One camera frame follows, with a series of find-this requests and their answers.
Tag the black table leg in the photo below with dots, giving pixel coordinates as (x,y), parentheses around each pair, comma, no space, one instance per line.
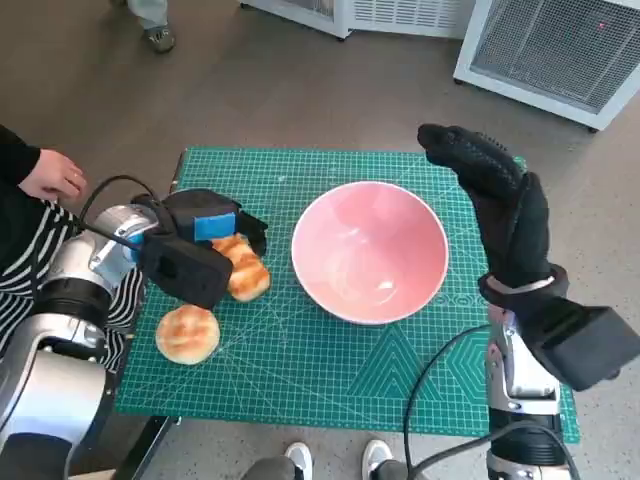
(145,445)

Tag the green cutting mat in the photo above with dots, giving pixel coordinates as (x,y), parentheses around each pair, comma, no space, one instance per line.
(300,365)

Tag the white louvered cabinet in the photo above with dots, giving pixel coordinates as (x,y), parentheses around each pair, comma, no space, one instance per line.
(400,15)

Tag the person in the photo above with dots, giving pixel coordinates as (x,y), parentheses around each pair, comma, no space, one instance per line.
(160,37)
(300,455)
(30,235)

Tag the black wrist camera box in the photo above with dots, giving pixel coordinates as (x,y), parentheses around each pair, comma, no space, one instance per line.
(185,270)
(595,345)

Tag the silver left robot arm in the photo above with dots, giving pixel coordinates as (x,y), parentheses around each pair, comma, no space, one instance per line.
(50,390)

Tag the long toasted bread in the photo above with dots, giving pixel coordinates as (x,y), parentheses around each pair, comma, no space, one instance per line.
(247,275)

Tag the large white mesh cabinet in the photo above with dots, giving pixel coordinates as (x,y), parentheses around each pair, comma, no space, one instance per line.
(550,50)

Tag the small white mesh cabinet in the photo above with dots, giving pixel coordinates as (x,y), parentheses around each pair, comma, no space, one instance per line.
(300,12)

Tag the pink bowl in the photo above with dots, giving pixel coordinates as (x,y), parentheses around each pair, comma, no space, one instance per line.
(370,240)

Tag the round toasted bread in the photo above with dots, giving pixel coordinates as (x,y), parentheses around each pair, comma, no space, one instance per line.
(187,335)

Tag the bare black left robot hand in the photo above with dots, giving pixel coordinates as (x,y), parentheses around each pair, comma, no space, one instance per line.
(205,205)

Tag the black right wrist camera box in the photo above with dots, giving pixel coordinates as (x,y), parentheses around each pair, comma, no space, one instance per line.
(595,345)

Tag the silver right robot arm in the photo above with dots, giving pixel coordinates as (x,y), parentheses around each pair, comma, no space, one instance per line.
(520,370)

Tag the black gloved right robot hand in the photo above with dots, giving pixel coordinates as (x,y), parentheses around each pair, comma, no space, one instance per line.
(510,225)

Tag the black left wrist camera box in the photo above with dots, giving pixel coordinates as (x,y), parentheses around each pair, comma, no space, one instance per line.
(185,270)

